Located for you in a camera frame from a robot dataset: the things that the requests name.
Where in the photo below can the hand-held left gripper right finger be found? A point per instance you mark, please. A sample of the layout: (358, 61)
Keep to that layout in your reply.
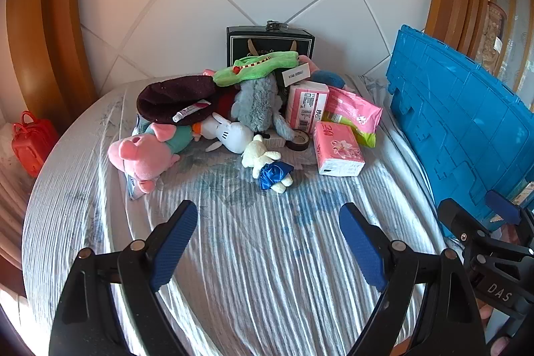
(363, 243)

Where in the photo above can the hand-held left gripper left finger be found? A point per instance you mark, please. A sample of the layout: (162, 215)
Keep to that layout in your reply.
(177, 239)

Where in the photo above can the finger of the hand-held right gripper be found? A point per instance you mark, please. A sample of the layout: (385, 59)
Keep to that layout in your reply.
(459, 218)
(502, 206)

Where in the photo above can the blue plastic crate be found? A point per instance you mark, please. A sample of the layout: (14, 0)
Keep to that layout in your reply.
(459, 110)

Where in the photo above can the grey furry plush toy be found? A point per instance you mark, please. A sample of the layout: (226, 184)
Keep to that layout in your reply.
(254, 105)

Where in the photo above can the person's right hand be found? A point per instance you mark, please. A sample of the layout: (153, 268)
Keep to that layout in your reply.
(487, 316)

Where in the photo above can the flat white packet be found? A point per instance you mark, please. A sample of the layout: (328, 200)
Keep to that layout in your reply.
(134, 189)

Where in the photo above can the striped bed sheet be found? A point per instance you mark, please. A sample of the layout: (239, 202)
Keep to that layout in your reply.
(250, 256)

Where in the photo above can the pig plush in green dress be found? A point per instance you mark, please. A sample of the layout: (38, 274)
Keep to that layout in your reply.
(142, 156)

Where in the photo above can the pink floral tissue pack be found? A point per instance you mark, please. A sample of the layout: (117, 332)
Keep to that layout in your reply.
(338, 149)

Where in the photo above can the white bear plush blue dress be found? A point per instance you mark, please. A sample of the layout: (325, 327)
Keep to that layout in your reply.
(258, 153)

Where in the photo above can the white rabbit plush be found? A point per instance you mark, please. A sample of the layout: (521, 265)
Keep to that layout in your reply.
(233, 135)

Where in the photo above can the black tape roll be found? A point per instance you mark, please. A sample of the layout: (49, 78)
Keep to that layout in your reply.
(292, 145)

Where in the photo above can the small white ointment tube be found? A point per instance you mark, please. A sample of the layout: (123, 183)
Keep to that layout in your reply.
(190, 110)

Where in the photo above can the white and grey medicine box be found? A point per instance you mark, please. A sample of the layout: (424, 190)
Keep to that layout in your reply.
(275, 140)

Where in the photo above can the dark maroon knit hat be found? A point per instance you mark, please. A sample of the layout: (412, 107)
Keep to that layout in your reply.
(167, 97)

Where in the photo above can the pig plush in red dress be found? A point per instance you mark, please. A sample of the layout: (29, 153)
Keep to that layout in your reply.
(225, 103)

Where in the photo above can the pink and white tissue pack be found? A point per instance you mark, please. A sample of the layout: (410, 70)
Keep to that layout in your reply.
(306, 105)

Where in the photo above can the pig plush in blue shirt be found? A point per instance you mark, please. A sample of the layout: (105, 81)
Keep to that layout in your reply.
(329, 78)

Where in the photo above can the sheer curtain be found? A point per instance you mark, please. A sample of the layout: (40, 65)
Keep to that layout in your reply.
(10, 193)

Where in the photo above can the red bag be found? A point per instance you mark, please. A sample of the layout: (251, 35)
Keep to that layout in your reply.
(31, 143)

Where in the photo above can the patterned curtain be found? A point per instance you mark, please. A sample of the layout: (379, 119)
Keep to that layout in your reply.
(517, 26)

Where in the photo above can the green and yellow plush toy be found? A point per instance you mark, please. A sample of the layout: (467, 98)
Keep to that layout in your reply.
(254, 68)

